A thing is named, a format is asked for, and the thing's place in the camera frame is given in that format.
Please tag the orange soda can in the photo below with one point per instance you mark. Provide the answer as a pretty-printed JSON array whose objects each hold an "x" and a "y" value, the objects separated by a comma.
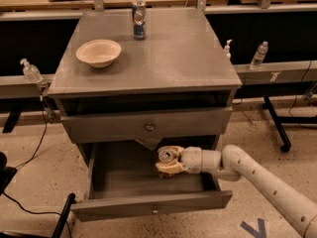
[{"x": 167, "y": 158}]

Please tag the blue silver soda can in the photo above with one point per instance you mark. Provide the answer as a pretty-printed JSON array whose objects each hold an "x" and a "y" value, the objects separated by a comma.
[{"x": 139, "y": 19}]

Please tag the white paper sheet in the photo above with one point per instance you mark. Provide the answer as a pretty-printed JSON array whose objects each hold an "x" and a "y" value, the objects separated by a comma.
[{"x": 150, "y": 143}]

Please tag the grey upper drawer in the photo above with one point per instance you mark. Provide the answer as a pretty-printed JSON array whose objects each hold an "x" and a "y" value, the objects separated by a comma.
[{"x": 150, "y": 125}]

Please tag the hand sanitizer bottle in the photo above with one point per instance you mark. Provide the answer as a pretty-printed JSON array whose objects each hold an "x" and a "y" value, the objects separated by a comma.
[
  {"x": 31, "y": 72},
  {"x": 227, "y": 49}
]

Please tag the clear water bottle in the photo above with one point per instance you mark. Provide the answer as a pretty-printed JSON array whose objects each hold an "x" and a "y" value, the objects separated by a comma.
[{"x": 259, "y": 55}]

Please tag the grey open middle drawer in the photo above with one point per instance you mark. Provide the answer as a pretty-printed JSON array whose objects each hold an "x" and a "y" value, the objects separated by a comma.
[{"x": 123, "y": 182}]

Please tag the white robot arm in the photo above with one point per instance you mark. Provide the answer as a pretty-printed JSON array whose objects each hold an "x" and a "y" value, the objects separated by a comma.
[{"x": 232, "y": 163}]

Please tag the left hand sanitizer bottle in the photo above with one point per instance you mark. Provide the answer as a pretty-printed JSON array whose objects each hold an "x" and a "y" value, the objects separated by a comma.
[{"x": 31, "y": 72}]

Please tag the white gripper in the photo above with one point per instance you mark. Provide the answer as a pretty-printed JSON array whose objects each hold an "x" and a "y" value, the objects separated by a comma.
[{"x": 191, "y": 159}]

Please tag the white paper bowl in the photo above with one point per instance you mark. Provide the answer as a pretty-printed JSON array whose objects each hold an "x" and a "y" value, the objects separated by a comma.
[{"x": 99, "y": 53}]

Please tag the black table leg with caster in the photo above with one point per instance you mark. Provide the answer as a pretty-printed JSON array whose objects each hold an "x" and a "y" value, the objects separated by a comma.
[{"x": 280, "y": 120}]

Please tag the black chair leg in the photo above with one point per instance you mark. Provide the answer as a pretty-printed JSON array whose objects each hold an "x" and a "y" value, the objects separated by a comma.
[{"x": 63, "y": 216}]

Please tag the grey drawer cabinet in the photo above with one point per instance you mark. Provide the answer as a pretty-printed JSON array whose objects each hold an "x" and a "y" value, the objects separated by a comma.
[{"x": 180, "y": 65}]

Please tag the right hand sanitizer bottle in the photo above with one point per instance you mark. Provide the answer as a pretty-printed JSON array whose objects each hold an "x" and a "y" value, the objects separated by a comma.
[{"x": 227, "y": 49}]

